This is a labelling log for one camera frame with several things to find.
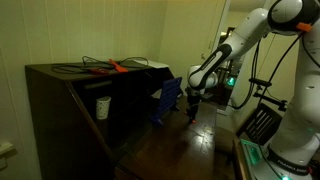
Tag blue connect four grid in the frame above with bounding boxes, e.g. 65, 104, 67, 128
150, 77, 182, 126

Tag dark wooden chair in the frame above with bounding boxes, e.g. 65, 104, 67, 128
236, 103, 282, 145

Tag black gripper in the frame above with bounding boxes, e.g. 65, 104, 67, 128
186, 87, 201, 122

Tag dark wooden secretary desk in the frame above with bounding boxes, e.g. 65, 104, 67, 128
25, 61, 216, 180

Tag orange handled tool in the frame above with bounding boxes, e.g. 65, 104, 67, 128
109, 59, 128, 73

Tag red small object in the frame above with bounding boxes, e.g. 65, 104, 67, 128
89, 69, 109, 75

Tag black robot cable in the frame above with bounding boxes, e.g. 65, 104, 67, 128
229, 33, 303, 111

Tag white dotted paper cup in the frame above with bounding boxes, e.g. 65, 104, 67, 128
96, 96, 111, 120

